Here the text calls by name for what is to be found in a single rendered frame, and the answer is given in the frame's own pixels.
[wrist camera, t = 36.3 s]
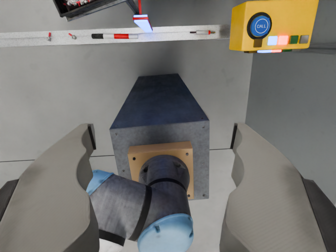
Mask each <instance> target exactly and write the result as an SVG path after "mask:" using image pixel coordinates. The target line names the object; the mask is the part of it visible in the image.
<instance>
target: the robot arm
mask: <svg viewBox="0 0 336 252"><path fill-rule="evenodd" d="M230 149H232V151H233V152H234V154H235V158H234V163H233V167H232V172H231V178H232V179H233V181H234V183H235V186H236V189H235V190H233V191H232V192H231V193H230V194H229V196H228V201H227V205H226V210H225V214H224V218H223V223H222V229H221V236H220V243H219V251H220V252H336V207H335V206H334V205H333V203H332V202H331V201H330V200H329V199H328V197H327V196H326V195H325V194H324V193H323V191H322V190H321V189H320V188H319V187H318V185H317V184H316V183H315V182H314V181H313V180H310V179H305V178H304V177H303V176H302V175H301V174H300V172H299V171H298V170H297V169H296V167H295V166H294V165H293V164H292V163H291V162H290V161H289V160H288V159H287V158H286V157H285V156H284V155H283V154H282V153H281V152H280V151H279V150H278V149H277V148H275V147H274V146H273V145H272V144H270V143H269V142H268V141H267V140H265V139H264V138H263V137H262V136H260V135H259V134H258V133H257V132H255V131H254V130H253V129H251V128H250V127H249V126H248V125H246V124H245V123H241V122H238V123H234V126H233V131H232V138H231V144H230ZM94 150H96V137H95V128H94V124H93V123H91V124H90V123H83V124H80V125H79V126H77V127H76V128H75V129H73V130H72V131H71V132H69V133H68V134H67V135H65V136H64V137H62V138H61V139H60V140H58V141H57V142H56V143H54V144H53V145H52V146H50V147H49V148H48V149H47V150H45V151H44V152H43V153H42V154H41V155H40V156H38V157H37V158H36V159H35V160H34V161H33V162H32V163H31V164H30V165H29V166H28V168H27V169H26V170H25V171H24V172H23V173H22V174H21V176H20V177H19V178H18V179H15V180H10V181H7V182H6V183H5V184H4V186H3V187H2V188H1V189H0V252H119V251H121V250H122V249H123V247H124V243H125V240H126V239H127V240H130V241H134V242H137V247H138V250H139V252H186V251H187V250H188V249H189V247H190V246H191V244H192V242H193V239H194V229H193V224H194V222H193V219H192V217H191V211H190V206H189V201H188V196H187V191H188V187H189V183H190V174H189V170H188V168H187V166H186V164H185V163H184V162H183V161H182V160H181V159H179V158H177V157H175V156H172V155H167V154H162V155H157V156H154V157H152V158H150V159H148V160H147V161H146V162H145V163H144V164H143V165H142V167H141V169H140V171H139V177H138V182H137V181H134V180H131V179H128V178H125V177H122V176H119V175H116V174H114V173H113V172H111V173H110V172H106V171H103V170H99V169H95V170H93V171H92V168H91V164H90V161H89V159H90V156H91V154H92V153H93V151H94Z"/></svg>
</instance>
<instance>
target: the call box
mask: <svg viewBox="0 0 336 252"><path fill-rule="evenodd" d="M318 3H319V0H253V1H246V2H244V3H242V4H240V5H237V6H235V7H233V8H232V14H231V28H230V41H229V49H230V50H233V51H265V50H289V49H307V48H308V47H309V45H310V41H311V36H312V31H313V27H314V22H315V17H316V13H317V8H318ZM259 16H266V17H267V18H269V21H270V28H269V30H268V32H267V33H266V34H265V35H263V36H255V35H253V34H252V33H251V23H252V21H253V20H254V19H255V18H257V17H259ZM301 35H309V38H308V43H304V44H299V41H300V36H301ZM274 36H277V42H276V45H268V41H269V37H274ZM280 36H288V39H287V44H278V43H279V37H280ZM290 36H298V41H297V44H289V39H290ZM254 39H262V46H261V47H253V46H254Z"/></svg>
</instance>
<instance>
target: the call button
mask: <svg viewBox="0 0 336 252"><path fill-rule="evenodd" d="M269 29H270V18H267V17H266V16H263V15H262V16H258V17H256V18H255V19H254V20H253V21H252V23H251V25H250V31H251V33H252V34H253V35H254V36H257V37H260V36H263V35H265V34H267V33H268V31H269Z"/></svg>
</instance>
